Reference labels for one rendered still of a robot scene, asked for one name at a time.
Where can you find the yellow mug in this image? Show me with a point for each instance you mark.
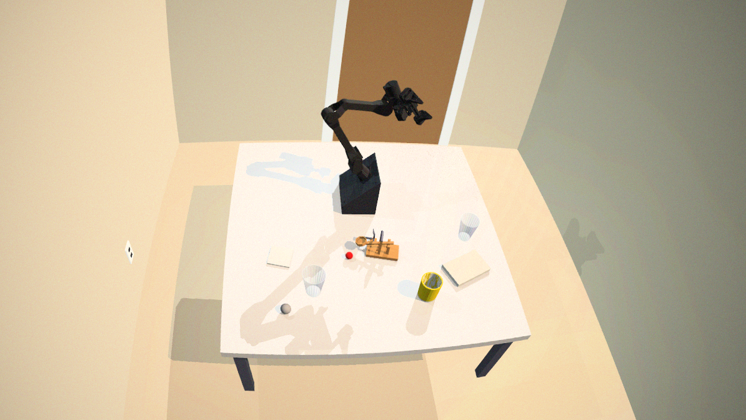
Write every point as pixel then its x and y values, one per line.
pixel 430 286

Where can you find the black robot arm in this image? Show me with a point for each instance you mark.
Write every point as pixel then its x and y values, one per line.
pixel 383 107

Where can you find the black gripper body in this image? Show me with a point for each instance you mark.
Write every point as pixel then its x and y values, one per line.
pixel 410 107

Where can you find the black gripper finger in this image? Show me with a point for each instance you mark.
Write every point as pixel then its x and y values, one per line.
pixel 413 98
pixel 424 116

